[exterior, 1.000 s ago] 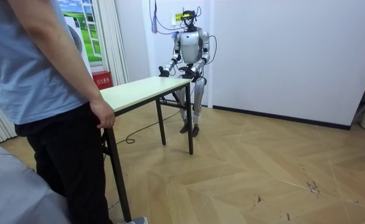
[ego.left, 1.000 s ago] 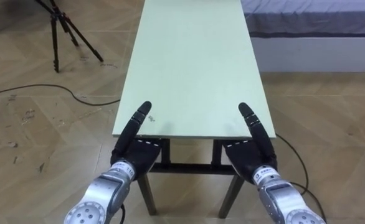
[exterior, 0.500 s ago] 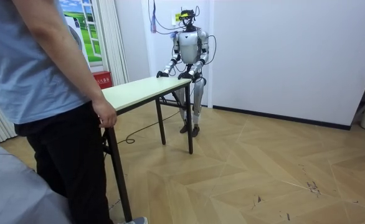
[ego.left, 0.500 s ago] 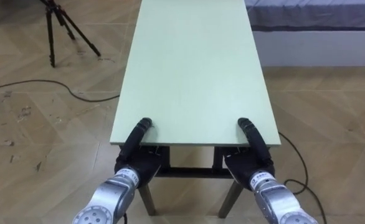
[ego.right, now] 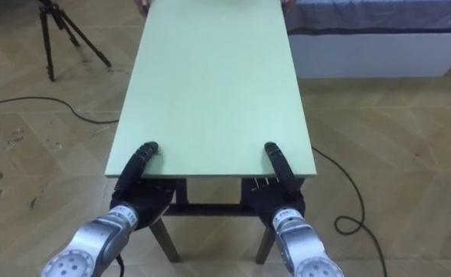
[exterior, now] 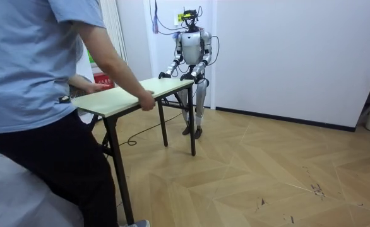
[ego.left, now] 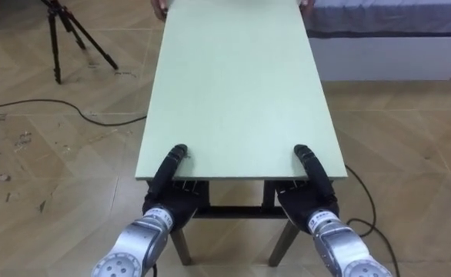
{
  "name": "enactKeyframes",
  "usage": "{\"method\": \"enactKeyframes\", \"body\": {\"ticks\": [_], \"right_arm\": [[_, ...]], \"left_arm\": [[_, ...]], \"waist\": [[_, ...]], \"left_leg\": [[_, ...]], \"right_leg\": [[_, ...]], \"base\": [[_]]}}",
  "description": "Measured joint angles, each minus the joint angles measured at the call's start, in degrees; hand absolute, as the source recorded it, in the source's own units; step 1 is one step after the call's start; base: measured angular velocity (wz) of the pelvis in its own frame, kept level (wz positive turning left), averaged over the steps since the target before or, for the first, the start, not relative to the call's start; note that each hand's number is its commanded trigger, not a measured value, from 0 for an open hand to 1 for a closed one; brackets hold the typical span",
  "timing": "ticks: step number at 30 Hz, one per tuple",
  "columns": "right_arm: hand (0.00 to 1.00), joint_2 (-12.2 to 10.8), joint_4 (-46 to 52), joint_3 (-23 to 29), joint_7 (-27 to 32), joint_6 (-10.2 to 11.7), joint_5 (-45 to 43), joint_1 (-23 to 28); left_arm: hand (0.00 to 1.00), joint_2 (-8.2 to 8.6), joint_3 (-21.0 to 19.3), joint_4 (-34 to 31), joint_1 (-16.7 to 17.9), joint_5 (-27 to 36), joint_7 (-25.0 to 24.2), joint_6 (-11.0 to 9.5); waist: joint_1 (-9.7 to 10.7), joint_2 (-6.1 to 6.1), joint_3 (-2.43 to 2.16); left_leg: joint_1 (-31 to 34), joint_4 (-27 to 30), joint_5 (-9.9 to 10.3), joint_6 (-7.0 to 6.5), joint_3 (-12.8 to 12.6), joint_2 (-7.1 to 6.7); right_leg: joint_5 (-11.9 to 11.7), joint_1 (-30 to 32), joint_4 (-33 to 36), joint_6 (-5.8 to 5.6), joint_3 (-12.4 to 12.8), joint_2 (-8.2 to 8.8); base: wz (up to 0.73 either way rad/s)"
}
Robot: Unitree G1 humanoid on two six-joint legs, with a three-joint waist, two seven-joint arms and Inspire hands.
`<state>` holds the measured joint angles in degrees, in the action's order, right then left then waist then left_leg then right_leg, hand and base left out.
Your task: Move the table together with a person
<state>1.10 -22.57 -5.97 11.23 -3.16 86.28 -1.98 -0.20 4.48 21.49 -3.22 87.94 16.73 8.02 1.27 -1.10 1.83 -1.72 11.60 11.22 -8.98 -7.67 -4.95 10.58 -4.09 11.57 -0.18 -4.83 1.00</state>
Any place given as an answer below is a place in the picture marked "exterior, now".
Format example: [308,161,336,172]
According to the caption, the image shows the white folding table black legs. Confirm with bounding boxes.
[72,77,197,226]

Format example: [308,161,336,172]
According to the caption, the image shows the red box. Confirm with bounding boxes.
[93,72,116,91]

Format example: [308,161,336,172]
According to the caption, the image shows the robot legs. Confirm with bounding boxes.
[177,78,210,140]

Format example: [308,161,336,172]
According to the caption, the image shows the robot body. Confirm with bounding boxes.
[174,8,220,83]

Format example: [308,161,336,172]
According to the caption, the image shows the white radiator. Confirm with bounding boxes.
[100,0,129,65]

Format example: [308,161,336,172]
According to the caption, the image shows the grey bed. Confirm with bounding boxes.
[0,147,85,227]

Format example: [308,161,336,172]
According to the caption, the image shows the black floor cable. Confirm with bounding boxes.
[117,112,184,148]

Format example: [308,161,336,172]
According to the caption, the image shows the cable bundle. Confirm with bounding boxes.
[148,0,188,36]

